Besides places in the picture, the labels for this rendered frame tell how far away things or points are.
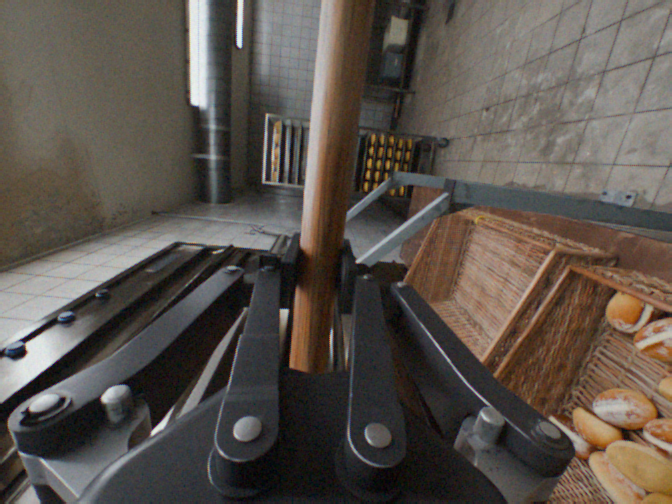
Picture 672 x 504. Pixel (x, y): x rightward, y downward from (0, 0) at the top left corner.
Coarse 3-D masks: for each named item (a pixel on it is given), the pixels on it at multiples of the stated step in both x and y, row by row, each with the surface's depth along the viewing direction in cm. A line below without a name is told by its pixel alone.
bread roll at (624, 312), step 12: (612, 300) 47; (624, 300) 45; (636, 300) 43; (612, 312) 47; (624, 312) 45; (636, 312) 43; (648, 312) 42; (612, 324) 48; (624, 324) 45; (636, 324) 44
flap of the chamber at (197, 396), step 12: (276, 252) 133; (240, 324) 75; (228, 336) 69; (228, 348) 66; (216, 360) 60; (228, 360) 65; (204, 372) 57; (216, 372) 58; (228, 372) 65; (204, 384) 54; (216, 384) 58; (228, 384) 64; (192, 396) 51; (204, 396) 52; (192, 408) 48
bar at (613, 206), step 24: (456, 192) 51; (480, 192) 51; (504, 192) 51; (528, 192) 51; (624, 192) 101; (432, 216) 53; (576, 216) 54; (600, 216) 54; (624, 216) 54; (648, 216) 54; (384, 240) 56; (336, 312) 44; (336, 336) 37; (336, 360) 33
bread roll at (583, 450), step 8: (552, 416) 57; (560, 416) 56; (560, 424) 54; (568, 424) 54; (568, 432) 53; (576, 432) 52; (576, 440) 51; (576, 448) 51; (584, 448) 50; (592, 448) 50; (576, 456) 52; (584, 456) 50
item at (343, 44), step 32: (352, 0) 13; (320, 32) 15; (352, 32) 14; (320, 64) 15; (352, 64) 14; (320, 96) 15; (352, 96) 15; (320, 128) 15; (352, 128) 16; (320, 160) 16; (352, 160) 17; (320, 192) 16; (320, 224) 17; (320, 256) 17; (320, 288) 18; (320, 320) 19; (320, 352) 20
